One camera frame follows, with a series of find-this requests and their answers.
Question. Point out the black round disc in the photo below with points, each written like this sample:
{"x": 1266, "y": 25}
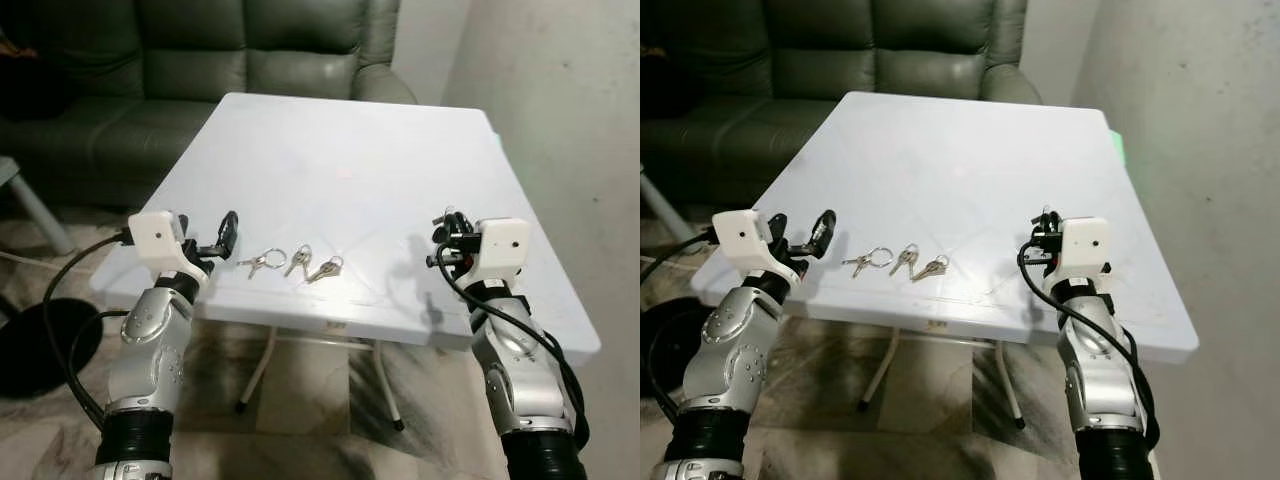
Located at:
{"x": 665, "y": 345}
{"x": 40, "y": 350}

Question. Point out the dark item on sofa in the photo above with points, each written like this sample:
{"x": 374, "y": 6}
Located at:
{"x": 660, "y": 85}
{"x": 25, "y": 80}

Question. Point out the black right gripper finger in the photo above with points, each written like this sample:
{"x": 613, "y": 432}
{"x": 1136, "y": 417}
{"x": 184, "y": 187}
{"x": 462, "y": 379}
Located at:
{"x": 450, "y": 220}
{"x": 1045, "y": 220}

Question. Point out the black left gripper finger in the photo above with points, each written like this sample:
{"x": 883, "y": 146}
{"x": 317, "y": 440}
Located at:
{"x": 229, "y": 230}
{"x": 825, "y": 230}

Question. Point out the white folding table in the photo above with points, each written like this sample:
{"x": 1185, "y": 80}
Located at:
{"x": 340, "y": 170}
{"x": 950, "y": 170}

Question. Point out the green leather sofa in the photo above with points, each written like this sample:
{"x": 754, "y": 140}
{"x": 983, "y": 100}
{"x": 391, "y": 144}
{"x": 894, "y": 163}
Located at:
{"x": 850, "y": 60}
{"x": 200, "y": 60}

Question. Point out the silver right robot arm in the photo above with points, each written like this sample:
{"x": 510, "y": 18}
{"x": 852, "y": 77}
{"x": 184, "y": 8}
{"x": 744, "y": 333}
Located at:
{"x": 1100, "y": 370}
{"x": 525, "y": 370}

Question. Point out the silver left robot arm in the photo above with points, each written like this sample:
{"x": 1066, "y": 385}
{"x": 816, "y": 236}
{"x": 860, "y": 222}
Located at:
{"x": 735, "y": 340}
{"x": 150, "y": 340}

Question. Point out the small silver key bunch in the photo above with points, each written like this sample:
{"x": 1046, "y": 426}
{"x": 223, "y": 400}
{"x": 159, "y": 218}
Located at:
{"x": 299, "y": 260}
{"x": 326, "y": 268}
{"x": 932, "y": 267}
{"x": 905, "y": 259}

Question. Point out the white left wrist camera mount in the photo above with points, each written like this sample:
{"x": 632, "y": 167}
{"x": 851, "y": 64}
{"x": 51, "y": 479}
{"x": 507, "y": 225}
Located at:
{"x": 155, "y": 238}
{"x": 740, "y": 235}

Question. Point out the grey furniture leg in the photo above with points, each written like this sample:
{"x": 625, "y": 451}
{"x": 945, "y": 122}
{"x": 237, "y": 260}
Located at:
{"x": 655, "y": 210}
{"x": 35, "y": 210}

